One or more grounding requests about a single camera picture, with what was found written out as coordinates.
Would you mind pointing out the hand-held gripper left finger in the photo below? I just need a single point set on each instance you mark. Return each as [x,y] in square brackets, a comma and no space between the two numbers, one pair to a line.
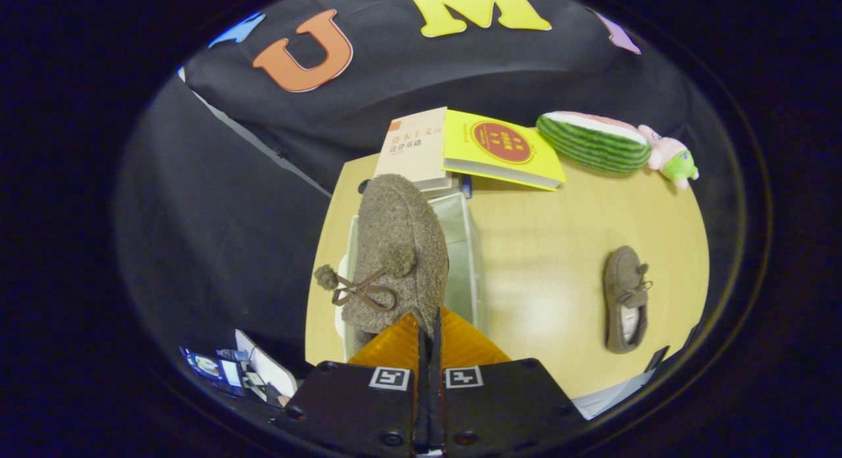
[362,412]

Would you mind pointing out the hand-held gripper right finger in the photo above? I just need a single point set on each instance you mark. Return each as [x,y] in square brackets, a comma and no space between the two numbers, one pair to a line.
[500,405]

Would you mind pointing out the pale green fabric storage box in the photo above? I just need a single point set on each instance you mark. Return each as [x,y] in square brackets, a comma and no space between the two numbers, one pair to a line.
[464,247]

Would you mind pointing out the brown fuzzy shoe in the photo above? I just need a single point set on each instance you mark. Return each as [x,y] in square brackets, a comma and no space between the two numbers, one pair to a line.
[625,274]
[401,234]

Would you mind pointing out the white paper sheet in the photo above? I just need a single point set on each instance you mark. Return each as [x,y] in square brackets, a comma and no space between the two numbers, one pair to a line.
[612,395]

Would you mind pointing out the black table clamp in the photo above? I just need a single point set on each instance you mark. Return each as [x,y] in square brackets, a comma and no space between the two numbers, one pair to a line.
[656,359]

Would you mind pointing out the dark blue book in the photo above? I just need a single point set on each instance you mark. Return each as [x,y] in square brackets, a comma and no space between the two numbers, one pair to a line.
[467,187]

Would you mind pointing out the black backdrop cloth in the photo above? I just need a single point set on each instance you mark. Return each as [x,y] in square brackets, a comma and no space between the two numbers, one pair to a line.
[223,201]

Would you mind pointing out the yellow book with red circle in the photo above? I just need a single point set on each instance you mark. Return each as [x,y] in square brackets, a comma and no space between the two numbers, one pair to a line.
[500,145]

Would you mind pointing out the beige book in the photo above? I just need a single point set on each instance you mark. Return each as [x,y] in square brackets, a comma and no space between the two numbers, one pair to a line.
[414,145]

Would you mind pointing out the watermelon slice plush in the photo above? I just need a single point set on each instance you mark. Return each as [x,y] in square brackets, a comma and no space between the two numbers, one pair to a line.
[592,142]

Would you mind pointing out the pink and green plush toy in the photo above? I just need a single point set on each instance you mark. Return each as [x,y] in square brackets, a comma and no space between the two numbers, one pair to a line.
[674,158]

